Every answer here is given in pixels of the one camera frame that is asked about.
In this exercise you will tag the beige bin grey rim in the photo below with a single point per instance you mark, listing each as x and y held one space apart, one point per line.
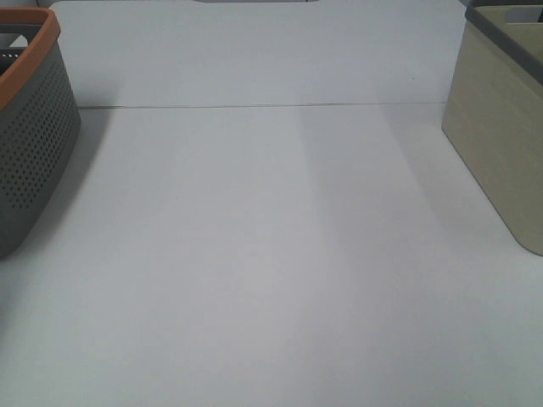
493 114

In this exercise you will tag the grey perforated basket orange rim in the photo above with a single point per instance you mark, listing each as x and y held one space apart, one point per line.
40 121

